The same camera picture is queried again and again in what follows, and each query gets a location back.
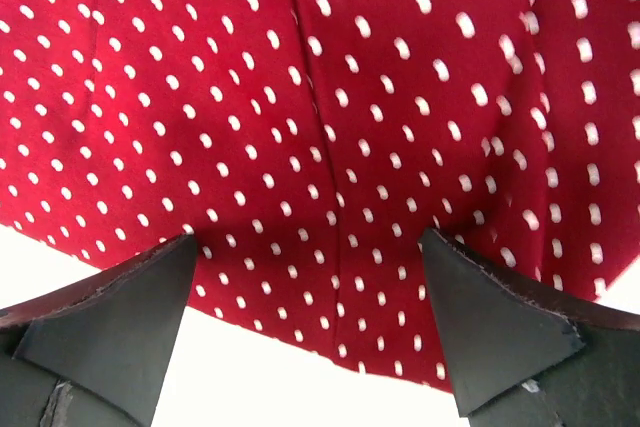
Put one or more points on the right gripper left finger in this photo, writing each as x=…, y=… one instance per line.
x=96, y=352

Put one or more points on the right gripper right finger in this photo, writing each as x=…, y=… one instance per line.
x=521, y=353

